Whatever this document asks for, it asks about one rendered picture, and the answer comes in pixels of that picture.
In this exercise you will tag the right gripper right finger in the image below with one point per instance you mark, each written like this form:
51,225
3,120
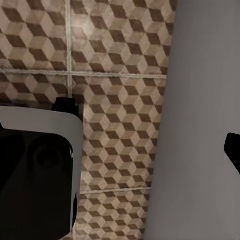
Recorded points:
232,149

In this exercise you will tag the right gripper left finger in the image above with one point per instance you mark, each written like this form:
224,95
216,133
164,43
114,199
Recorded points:
12,150

